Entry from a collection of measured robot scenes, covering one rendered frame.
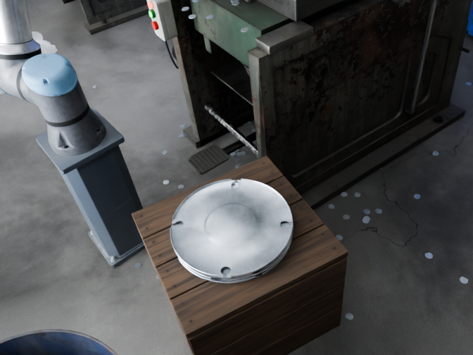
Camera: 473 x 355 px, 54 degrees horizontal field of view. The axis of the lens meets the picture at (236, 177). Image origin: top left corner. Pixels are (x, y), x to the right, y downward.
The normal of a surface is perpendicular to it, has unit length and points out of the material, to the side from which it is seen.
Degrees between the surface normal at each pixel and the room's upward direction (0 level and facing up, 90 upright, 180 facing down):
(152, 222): 0
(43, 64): 8
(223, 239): 0
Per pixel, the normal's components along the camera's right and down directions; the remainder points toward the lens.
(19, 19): 0.75, 0.38
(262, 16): -0.11, -0.70
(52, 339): 0.04, 0.69
